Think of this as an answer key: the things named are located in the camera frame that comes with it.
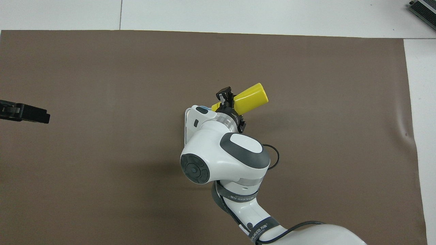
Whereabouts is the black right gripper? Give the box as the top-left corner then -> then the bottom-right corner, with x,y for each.
216,87 -> 247,133

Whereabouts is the silver digital kitchen scale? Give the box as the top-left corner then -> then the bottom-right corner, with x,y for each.
184,108 -> 195,147

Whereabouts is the grey finned metal device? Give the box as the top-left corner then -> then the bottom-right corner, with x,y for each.
409,0 -> 436,33

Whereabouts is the yellow squeeze bottle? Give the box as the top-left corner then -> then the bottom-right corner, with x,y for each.
211,83 -> 269,115

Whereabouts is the brown paper table mat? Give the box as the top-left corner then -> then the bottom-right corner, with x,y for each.
0,30 -> 428,245

